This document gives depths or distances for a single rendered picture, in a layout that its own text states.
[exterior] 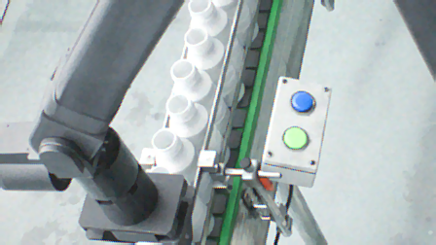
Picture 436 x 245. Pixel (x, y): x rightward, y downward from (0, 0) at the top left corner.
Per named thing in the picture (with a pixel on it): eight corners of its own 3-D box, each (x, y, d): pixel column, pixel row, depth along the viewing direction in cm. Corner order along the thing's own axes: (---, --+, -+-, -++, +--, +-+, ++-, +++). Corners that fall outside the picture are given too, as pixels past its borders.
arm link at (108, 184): (109, 172, 93) (122, 118, 96) (39, 171, 95) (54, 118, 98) (135, 206, 99) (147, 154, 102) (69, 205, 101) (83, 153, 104)
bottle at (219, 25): (228, 85, 171) (196, 26, 157) (206, 65, 174) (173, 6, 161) (255, 61, 172) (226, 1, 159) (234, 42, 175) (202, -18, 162)
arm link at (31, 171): (67, 150, 88) (93, 67, 93) (-54, 149, 91) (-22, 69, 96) (116, 221, 98) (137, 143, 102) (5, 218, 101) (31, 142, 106)
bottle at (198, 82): (241, 125, 166) (209, 69, 153) (211, 148, 166) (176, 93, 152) (221, 102, 170) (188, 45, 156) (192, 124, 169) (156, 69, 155)
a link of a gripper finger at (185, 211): (202, 274, 110) (174, 237, 102) (140, 268, 112) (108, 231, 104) (216, 216, 113) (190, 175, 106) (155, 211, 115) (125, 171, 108)
